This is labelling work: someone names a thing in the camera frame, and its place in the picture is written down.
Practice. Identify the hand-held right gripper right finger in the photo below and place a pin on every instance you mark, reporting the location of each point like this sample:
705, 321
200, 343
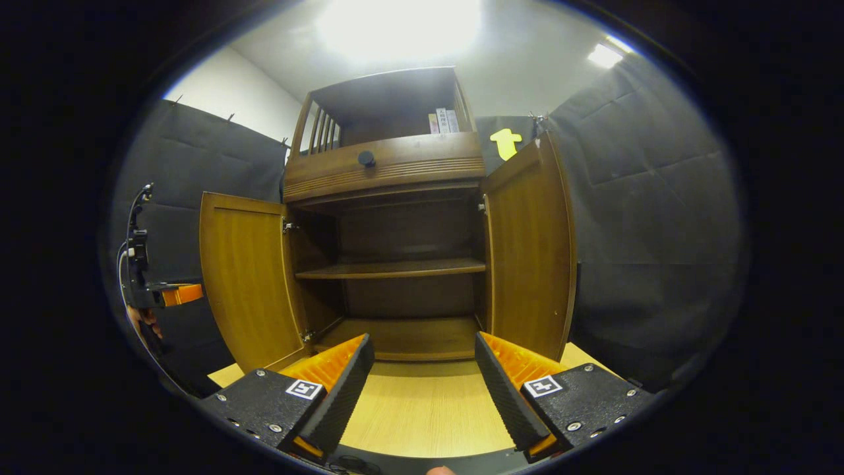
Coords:
506, 396

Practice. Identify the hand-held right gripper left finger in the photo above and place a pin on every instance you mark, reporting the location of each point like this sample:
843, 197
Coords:
343, 396

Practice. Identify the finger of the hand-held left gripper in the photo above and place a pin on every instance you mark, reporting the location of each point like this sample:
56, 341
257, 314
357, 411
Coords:
181, 295

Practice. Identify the wooden shoe cabinet door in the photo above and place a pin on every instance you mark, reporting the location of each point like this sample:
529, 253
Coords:
527, 257
247, 284

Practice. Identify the wooden double-door shoe cabinet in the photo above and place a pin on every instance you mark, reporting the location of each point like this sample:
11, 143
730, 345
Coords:
409, 231

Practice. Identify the black backdrop cloth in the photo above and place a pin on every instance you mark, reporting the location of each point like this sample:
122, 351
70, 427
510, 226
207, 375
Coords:
198, 158
653, 231

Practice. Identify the black round drawer knob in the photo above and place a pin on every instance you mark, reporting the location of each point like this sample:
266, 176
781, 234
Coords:
366, 159

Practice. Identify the grooved wooden drawer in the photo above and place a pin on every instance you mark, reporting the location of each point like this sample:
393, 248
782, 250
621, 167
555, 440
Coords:
409, 165

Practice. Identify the metal clip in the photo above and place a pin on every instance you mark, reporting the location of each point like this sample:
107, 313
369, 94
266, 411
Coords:
537, 122

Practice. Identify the small grey book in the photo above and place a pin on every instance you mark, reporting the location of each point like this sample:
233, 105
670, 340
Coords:
453, 121

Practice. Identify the small pink book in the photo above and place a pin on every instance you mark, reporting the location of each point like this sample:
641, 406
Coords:
434, 124

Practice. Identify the large ceiling light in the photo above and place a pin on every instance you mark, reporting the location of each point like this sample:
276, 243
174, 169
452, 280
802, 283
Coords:
395, 30

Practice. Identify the small ceiling light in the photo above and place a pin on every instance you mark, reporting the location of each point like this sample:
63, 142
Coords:
606, 55

